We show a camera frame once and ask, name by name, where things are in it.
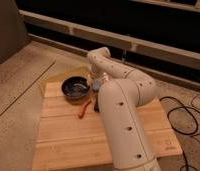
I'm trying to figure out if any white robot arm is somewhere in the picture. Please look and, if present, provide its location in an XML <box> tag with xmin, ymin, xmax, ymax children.
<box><xmin>87</xmin><ymin>47</ymin><xmax>161</xmax><ymax>171</ymax></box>

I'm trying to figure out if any yellow cloth mat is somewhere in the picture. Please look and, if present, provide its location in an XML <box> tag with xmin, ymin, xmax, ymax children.
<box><xmin>40</xmin><ymin>67</ymin><xmax>89</xmax><ymax>98</ymax></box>

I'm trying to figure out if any black round bowl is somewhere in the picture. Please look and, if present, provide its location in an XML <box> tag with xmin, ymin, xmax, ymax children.
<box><xmin>61</xmin><ymin>76</ymin><xmax>90</xmax><ymax>100</ymax></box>

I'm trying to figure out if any black rectangular block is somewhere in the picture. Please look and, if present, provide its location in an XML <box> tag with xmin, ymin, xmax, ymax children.
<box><xmin>94</xmin><ymin>100</ymin><xmax>99</xmax><ymax>112</ymax></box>

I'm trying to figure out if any orange carrot toy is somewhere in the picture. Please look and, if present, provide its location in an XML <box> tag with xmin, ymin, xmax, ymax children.
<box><xmin>78</xmin><ymin>99</ymin><xmax>91</xmax><ymax>119</ymax></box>

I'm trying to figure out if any wooden cutting board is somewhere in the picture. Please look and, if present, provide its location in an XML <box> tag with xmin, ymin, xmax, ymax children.
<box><xmin>32</xmin><ymin>82</ymin><xmax>182</xmax><ymax>171</ymax></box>

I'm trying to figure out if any grey cabinet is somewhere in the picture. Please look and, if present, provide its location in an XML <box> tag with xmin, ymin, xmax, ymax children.
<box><xmin>0</xmin><ymin>0</ymin><xmax>30</xmax><ymax>64</ymax></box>

